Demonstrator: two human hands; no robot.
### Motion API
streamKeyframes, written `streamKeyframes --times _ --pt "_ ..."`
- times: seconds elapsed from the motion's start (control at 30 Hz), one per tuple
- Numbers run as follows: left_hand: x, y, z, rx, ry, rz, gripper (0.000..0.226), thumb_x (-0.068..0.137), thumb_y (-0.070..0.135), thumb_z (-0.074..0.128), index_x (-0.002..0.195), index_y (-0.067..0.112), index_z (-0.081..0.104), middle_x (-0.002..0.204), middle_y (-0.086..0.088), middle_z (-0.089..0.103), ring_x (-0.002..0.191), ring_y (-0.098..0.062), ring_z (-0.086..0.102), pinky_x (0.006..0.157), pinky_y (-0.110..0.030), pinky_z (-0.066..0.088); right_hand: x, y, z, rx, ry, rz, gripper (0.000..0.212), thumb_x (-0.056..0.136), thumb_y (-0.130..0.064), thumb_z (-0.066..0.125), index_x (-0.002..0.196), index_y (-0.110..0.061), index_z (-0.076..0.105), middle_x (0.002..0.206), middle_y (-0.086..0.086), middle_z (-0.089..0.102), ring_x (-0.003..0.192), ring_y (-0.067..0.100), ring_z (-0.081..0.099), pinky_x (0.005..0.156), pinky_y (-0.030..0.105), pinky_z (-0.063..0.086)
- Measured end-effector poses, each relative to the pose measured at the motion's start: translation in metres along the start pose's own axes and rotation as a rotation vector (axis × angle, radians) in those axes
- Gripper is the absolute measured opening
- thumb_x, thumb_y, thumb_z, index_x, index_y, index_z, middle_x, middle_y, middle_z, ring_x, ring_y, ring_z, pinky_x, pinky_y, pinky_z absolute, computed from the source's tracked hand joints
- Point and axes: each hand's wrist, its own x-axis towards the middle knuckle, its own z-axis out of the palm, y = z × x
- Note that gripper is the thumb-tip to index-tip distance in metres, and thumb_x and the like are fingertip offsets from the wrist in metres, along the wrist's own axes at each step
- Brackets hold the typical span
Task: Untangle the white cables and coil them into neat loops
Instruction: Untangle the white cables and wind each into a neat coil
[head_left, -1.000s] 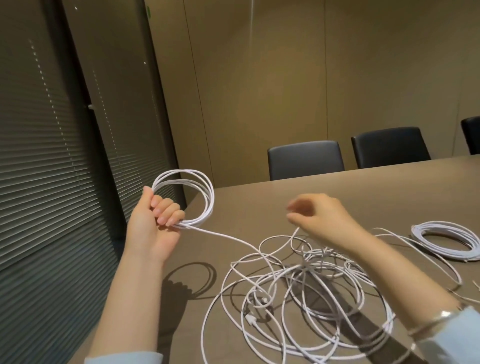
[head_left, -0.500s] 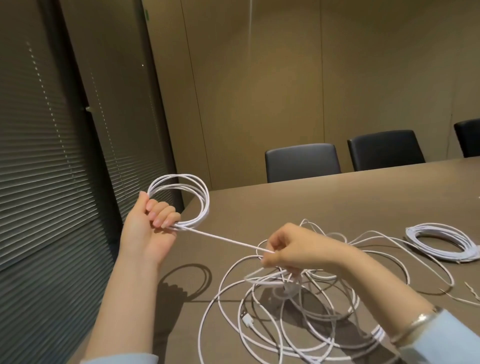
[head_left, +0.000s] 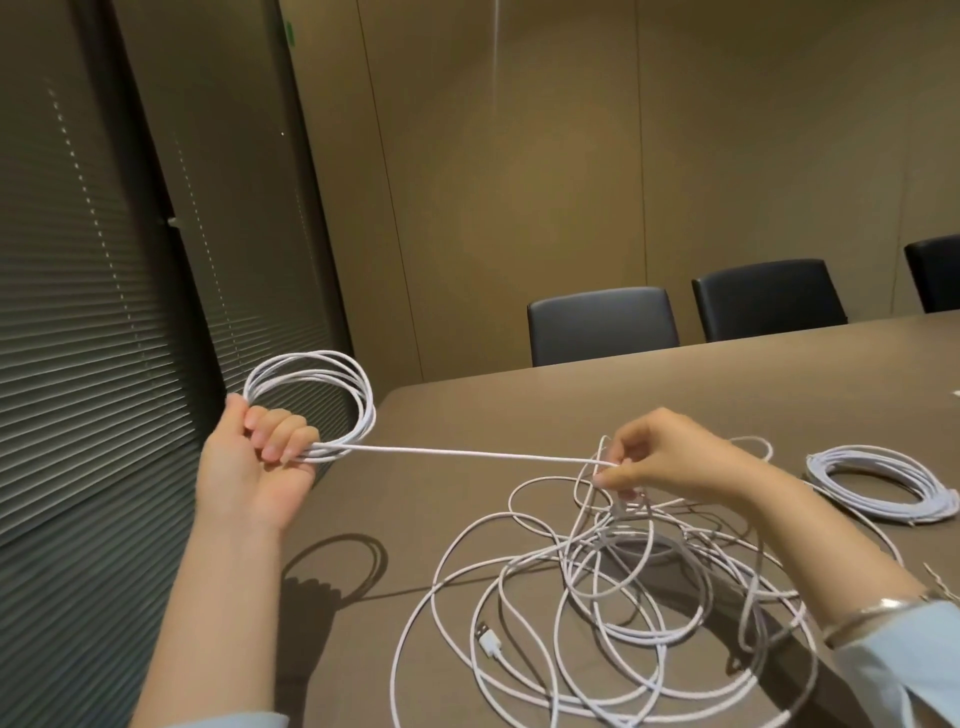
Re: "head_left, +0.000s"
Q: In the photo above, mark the person's left hand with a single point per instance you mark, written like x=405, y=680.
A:
x=247, y=472

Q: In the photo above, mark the person's right hand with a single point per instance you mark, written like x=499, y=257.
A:
x=675, y=457

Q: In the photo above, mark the person's right forearm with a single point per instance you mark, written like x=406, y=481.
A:
x=840, y=555

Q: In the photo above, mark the person's left forearm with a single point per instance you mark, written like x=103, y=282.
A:
x=217, y=615

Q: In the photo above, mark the brown table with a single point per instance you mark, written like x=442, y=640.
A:
x=787, y=375

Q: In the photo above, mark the dark meeting chair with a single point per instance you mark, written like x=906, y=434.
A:
x=937, y=271
x=604, y=324
x=769, y=298

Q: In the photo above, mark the glass partition with grey blinds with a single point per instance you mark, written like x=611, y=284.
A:
x=112, y=300

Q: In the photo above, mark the bunch of white twist ties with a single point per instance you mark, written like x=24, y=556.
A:
x=941, y=581

